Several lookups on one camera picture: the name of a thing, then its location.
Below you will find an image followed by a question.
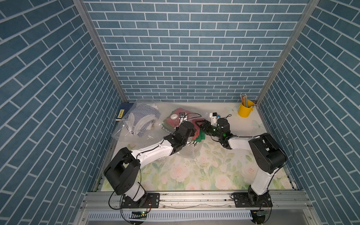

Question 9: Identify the dark blue book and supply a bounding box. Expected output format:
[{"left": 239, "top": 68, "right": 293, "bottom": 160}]
[{"left": 115, "top": 103, "right": 134, "bottom": 121}]

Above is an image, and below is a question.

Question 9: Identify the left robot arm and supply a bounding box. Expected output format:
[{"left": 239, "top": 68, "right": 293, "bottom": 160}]
[{"left": 104, "top": 121, "right": 196, "bottom": 206}]

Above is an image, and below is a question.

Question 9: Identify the clear vacuum bag with valve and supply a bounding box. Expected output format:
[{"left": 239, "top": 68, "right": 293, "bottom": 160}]
[{"left": 158, "top": 104, "right": 206, "bottom": 159}]

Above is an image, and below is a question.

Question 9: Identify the coloured pencils bundle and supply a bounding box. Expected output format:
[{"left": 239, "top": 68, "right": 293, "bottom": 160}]
[{"left": 241, "top": 94, "right": 248, "bottom": 108}]

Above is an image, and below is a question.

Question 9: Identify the clear bag with striped clothes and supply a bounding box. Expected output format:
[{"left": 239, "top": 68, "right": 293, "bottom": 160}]
[{"left": 112, "top": 99, "right": 161, "bottom": 142}]

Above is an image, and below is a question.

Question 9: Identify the red garment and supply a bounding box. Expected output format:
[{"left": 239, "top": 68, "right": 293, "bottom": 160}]
[{"left": 162, "top": 108, "right": 204, "bottom": 141}]

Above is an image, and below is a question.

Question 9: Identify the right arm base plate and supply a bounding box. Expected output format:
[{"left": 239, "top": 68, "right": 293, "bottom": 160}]
[{"left": 230, "top": 192, "right": 273, "bottom": 208}]

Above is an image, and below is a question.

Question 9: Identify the aluminium rail frame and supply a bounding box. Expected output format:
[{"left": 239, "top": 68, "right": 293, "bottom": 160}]
[{"left": 75, "top": 190, "right": 321, "bottom": 225}]

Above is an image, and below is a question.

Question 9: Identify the bright green garment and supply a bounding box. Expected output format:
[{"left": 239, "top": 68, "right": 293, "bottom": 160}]
[{"left": 194, "top": 131, "right": 206, "bottom": 143}]

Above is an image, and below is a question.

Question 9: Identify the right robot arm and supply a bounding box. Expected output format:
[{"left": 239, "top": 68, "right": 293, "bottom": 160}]
[{"left": 196, "top": 118, "right": 288, "bottom": 207}]

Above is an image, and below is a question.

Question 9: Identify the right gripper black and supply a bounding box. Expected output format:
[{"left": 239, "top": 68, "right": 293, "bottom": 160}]
[{"left": 195, "top": 121, "right": 223, "bottom": 141}]

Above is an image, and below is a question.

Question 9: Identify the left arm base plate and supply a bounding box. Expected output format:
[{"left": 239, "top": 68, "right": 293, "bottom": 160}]
[{"left": 121, "top": 192, "right": 160, "bottom": 209}]

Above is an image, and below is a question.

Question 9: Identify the yellow pencil cup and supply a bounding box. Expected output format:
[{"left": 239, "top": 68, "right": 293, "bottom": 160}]
[{"left": 238, "top": 100, "right": 255, "bottom": 118}]

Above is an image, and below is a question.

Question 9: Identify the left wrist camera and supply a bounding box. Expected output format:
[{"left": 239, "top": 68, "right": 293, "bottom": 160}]
[{"left": 179, "top": 112, "right": 187, "bottom": 123}]

